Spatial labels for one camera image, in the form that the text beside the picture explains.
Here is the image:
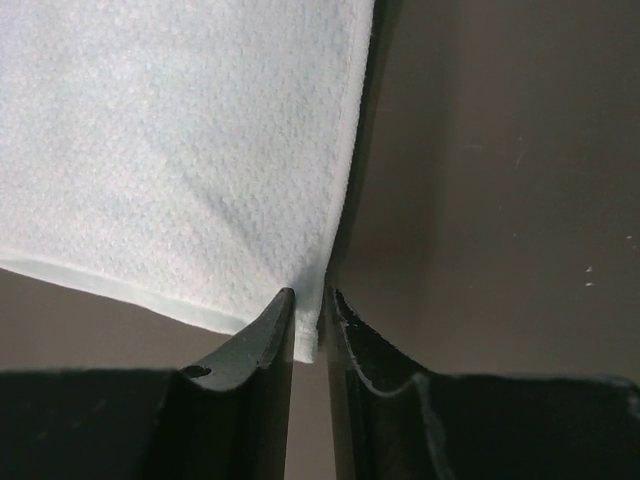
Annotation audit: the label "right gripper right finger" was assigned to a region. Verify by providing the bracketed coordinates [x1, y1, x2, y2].
[324, 288, 639, 479]

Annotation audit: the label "white mint towel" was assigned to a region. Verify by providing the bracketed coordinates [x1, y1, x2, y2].
[1, 1, 374, 363]

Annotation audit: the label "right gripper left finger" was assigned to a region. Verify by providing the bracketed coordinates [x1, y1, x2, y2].
[1, 288, 295, 479]

